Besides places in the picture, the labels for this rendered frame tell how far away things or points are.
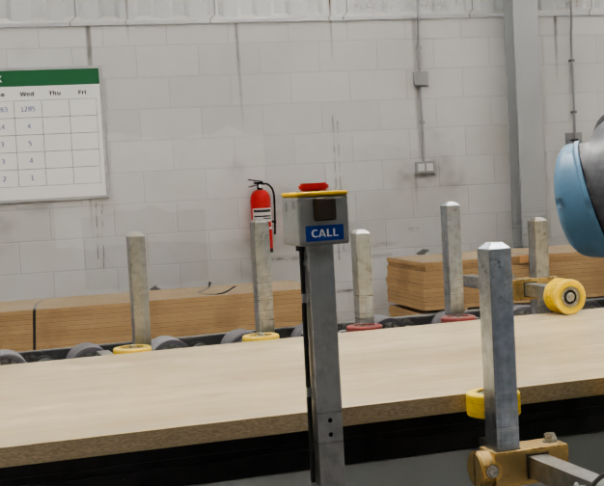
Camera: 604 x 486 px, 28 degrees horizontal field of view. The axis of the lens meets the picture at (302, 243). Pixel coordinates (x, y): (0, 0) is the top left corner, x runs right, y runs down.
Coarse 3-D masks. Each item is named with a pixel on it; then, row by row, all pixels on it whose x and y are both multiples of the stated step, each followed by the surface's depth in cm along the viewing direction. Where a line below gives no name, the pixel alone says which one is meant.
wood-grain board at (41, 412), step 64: (576, 320) 262; (0, 384) 216; (64, 384) 212; (128, 384) 209; (192, 384) 205; (256, 384) 202; (384, 384) 195; (448, 384) 192; (576, 384) 189; (0, 448) 162; (64, 448) 165; (128, 448) 167
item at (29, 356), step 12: (600, 300) 358; (468, 312) 344; (348, 324) 333; (420, 324) 339; (192, 336) 320; (204, 336) 320; (216, 336) 321; (288, 336) 327; (60, 348) 309; (108, 348) 312
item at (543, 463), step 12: (480, 444) 181; (528, 456) 168; (540, 456) 168; (552, 456) 167; (540, 468) 165; (552, 468) 162; (564, 468) 160; (576, 468) 160; (540, 480) 165; (552, 480) 162; (564, 480) 159; (576, 480) 156; (588, 480) 154; (600, 480) 153
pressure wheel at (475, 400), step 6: (474, 390) 182; (480, 390) 182; (468, 396) 179; (474, 396) 178; (480, 396) 177; (468, 402) 179; (474, 402) 178; (480, 402) 177; (468, 408) 179; (474, 408) 178; (480, 408) 177; (468, 414) 180; (474, 414) 178; (480, 414) 177
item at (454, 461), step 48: (384, 432) 186; (432, 432) 189; (480, 432) 191; (528, 432) 194; (576, 432) 196; (0, 480) 168; (48, 480) 170; (96, 480) 172; (144, 480) 174; (192, 480) 176; (240, 480) 179; (288, 480) 181; (384, 480) 186; (432, 480) 189
